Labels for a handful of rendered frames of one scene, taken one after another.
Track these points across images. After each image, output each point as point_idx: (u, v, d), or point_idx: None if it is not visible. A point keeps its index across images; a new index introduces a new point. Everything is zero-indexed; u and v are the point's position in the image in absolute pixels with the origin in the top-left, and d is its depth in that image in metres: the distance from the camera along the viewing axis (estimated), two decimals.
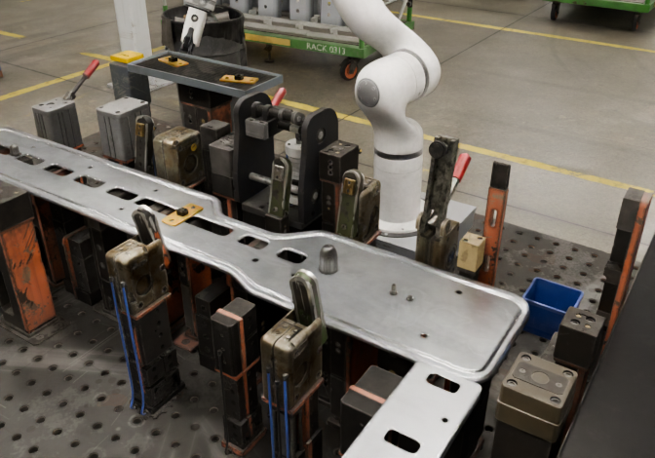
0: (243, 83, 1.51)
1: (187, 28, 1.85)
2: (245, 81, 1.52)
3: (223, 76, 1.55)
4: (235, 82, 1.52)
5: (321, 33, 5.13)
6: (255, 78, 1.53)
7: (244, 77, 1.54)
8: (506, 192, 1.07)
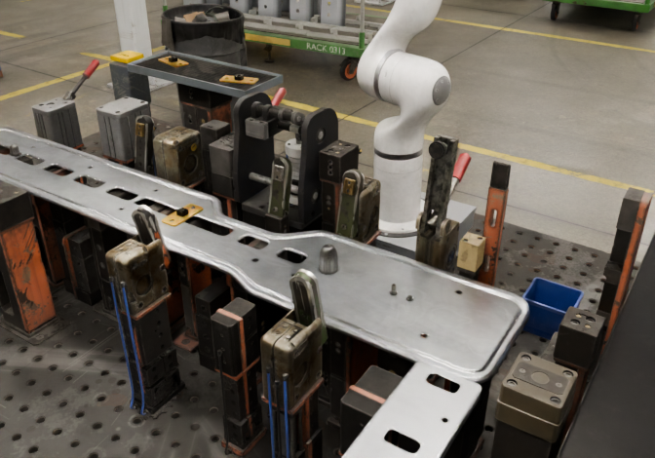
0: (243, 83, 1.51)
1: None
2: (245, 81, 1.52)
3: (223, 76, 1.55)
4: (235, 82, 1.52)
5: (321, 33, 5.13)
6: (255, 79, 1.53)
7: (244, 77, 1.54)
8: (506, 192, 1.07)
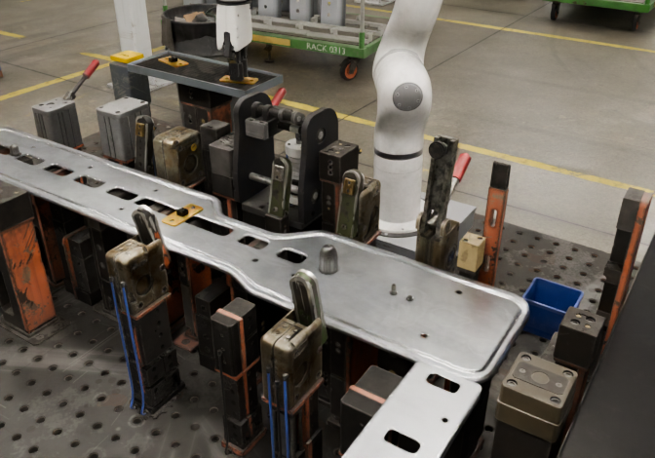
0: (243, 83, 1.51)
1: None
2: (245, 81, 1.52)
3: (223, 76, 1.55)
4: (235, 82, 1.52)
5: (321, 33, 5.13)
6: (255, 79, 1.53)
7: (244, 77, 1.54)
8: (506, 192, 1.07)
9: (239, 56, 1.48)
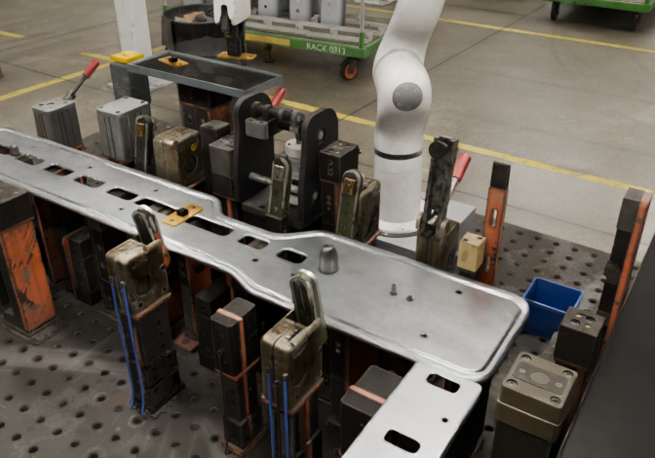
0: (241, 58, 1.48)
1: None
2: (243, 57, 1.49)
3: (220, 52, 1.52)
4: (233, 57, 1.49)
5: (321, 33, 5.13)
6: (253, 55, 1.50)
7: (242, 54, 1.51)
8: (506, 192, 1.07)
9: (237, 30, 1.45)
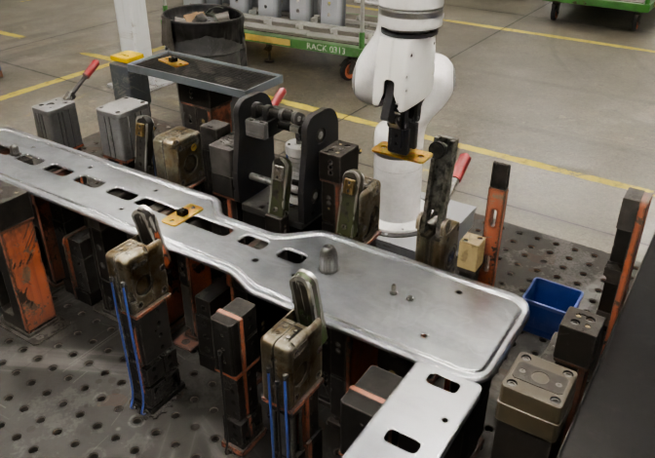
0: (406, 160, 0.95)
1: None
2: (410, 157, 0.95)
3: (379, 142, 1.00)
4: (395, 156, 0.96)
5: (321, 33, 5.13)
6: (428, 154, 0.96)
7: (410, 149, 0.98)
8: (506, 192, 1.07)
9: (405, 118, 0.92)
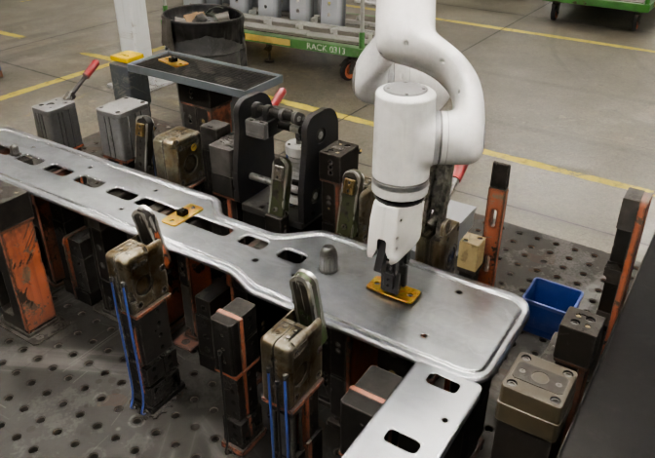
0: (398, 299, 1.07)
1: None
2: (401, 296, 1.07)
3: (373, 278, 1.12)
4: (387, 294, 1.08)
5: (321, 33, 5.13)
6: (416, 292, 1.08)
7: (401, 286, 1.10)
8: (506, 192, 1.07)
9: (396, 266, 1.04)
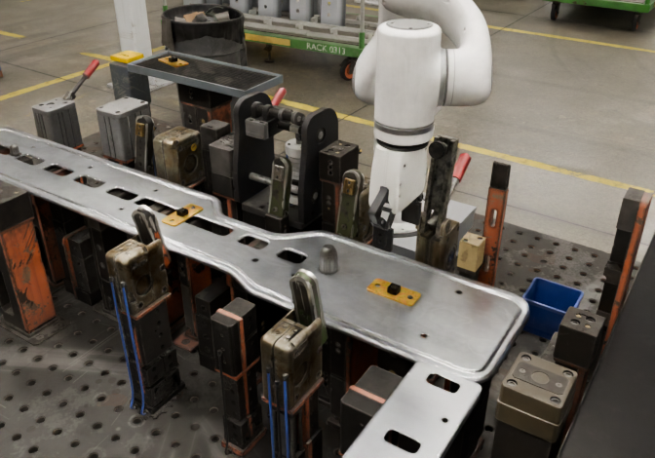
0: (398, 301, 1.07)
1: None
2: (401, 298, 1.07)
3: (373, 280, 1.12)
4: (387, 297, 1.08)
5: (321, 33, 5.13)
6: (416, 294, 1.08)
7: (401, 288, 1.10)
8: (506, 192, 1.07)
9: (392, 218, 0.97)
